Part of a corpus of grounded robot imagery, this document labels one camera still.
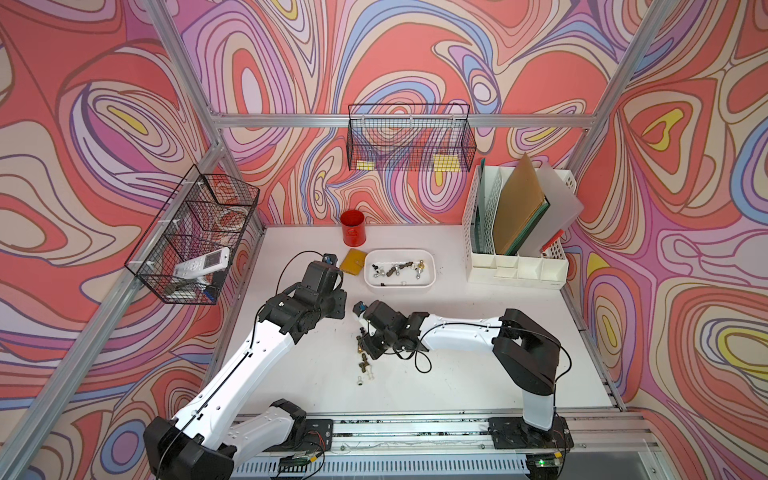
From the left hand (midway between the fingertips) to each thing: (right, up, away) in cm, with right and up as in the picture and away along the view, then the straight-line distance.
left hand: (339, 296), depth 77 cm
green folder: (+56, +19, +14) cm, 61 cm away
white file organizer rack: (+70, +5, +26) cm, 75 cm away
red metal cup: (0, +21, +31) cm, 37 cm away
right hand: (+7, -17, +9) cm, 20 cm away
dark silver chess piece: (+20, +7, +31) cm, 37 cm away
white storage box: (+9, +8, +31) cm, 33 cm away
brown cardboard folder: (+58, +29, +25) cm, 69 cm away
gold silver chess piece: (+25, +7, +29) cm, 38 cm away
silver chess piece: (+24, +3, +28) cm, 36 cm away
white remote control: (-28, +9, -9) cm, 31 cm away
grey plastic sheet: (+63, +24, +7) cm, 68 cm away
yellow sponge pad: (0, +8, +31) cm, 32 cm away
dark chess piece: (+14, +6, +28) cm, 32 cm away
